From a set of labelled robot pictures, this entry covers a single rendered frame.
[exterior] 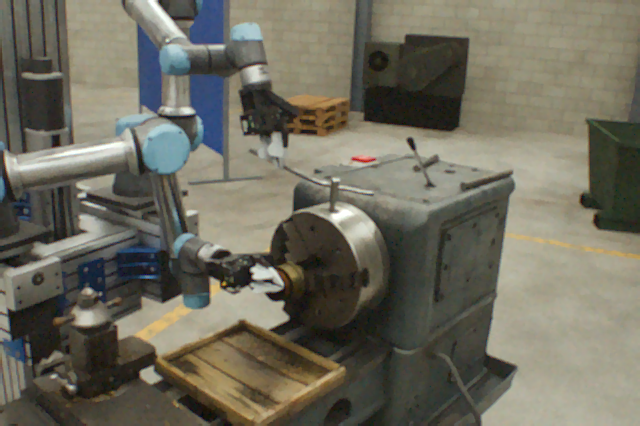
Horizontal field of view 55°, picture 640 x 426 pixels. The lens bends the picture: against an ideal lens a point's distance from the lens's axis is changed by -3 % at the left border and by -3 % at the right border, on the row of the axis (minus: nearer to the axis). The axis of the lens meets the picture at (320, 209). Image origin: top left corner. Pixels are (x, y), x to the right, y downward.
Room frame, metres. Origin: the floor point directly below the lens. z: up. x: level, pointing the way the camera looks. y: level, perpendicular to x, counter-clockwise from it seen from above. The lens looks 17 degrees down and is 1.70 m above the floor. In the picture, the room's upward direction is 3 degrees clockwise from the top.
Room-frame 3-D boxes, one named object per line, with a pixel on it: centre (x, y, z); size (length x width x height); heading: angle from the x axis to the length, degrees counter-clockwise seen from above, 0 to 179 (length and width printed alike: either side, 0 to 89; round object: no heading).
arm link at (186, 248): (1.52, 0.32, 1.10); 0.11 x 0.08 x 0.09; 49
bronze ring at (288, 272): (1.40, 0.08, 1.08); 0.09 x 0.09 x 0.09; 50
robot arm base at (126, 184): (1.85, 0.57, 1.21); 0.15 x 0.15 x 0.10
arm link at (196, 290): (1.53, 0.33, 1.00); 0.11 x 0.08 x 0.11; 25
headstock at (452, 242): (1.83, -0.26, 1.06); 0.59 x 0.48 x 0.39; 140
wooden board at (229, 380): (1.31, 0.15, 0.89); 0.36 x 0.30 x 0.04; 50
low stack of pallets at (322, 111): (9.73, 0.20, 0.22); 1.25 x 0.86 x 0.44; 160
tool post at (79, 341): (1.09, 0.44, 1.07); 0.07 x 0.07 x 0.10; 50
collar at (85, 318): (1.08, 0.44, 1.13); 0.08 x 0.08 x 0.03
